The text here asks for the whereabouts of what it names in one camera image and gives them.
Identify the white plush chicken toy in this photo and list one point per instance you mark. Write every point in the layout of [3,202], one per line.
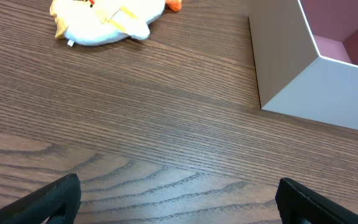
[99,22]

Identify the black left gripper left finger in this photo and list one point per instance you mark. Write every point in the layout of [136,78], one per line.
[57,202]

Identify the white box pink interior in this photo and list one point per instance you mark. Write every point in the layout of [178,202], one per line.
[306,58]

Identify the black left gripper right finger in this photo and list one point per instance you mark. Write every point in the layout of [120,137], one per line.
[298,204]

